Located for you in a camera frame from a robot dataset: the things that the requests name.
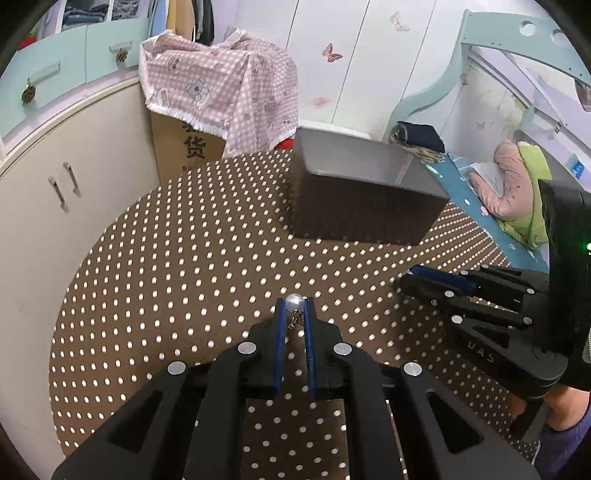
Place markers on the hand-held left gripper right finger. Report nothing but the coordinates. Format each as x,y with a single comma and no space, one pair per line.
310,360

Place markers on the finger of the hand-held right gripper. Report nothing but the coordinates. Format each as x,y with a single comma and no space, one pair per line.
443,279
425,290

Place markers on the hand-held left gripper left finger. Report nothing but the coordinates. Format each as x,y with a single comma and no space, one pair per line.
278,355

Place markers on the grey metal box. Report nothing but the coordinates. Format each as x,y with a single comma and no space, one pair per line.
369,207

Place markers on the person's right hand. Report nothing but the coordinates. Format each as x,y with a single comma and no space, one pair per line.
572,406

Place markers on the green quilt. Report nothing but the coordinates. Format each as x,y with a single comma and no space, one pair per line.
531,221

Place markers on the pink quilt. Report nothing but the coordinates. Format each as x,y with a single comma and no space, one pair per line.
503,184

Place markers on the beige fringed mat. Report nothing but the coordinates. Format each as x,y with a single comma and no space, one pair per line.
425,155

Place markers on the brown dotted tablecloth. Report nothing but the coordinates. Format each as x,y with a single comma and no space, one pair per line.
184,254

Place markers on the dark folded cloth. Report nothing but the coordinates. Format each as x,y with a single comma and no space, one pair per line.
422,136

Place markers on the person's purple trousers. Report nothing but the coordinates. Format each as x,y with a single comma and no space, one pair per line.
568,447

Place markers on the red box with white lid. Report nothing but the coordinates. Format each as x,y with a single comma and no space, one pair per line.
284,144

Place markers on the pale pink butterfly sticker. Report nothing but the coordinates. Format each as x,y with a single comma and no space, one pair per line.
321,101

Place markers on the white wardrobe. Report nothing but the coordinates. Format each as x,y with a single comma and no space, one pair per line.
360,69

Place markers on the cardboard box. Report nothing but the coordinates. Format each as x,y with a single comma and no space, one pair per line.
184,147

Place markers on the beige butterfly sticker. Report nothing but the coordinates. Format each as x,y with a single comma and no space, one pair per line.
399,21

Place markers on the cream curved cabinet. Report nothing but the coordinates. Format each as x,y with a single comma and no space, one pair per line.
106,138

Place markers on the pink checked cloth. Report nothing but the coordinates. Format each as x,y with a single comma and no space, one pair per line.
221,83

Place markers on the pinecone drawer ornament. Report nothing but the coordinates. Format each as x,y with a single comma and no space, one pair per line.
121,55
28,93

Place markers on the hanging clothes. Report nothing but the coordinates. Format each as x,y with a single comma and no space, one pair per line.
203,18

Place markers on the teal drawer cabinet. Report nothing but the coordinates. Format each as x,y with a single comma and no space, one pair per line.
69,50

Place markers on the white cubby shelf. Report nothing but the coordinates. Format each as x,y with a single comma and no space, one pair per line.
108,11

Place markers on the folded denim clothes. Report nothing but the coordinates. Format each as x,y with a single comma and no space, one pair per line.
83,9

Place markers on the teal bed frame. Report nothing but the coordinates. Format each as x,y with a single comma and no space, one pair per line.
443,87

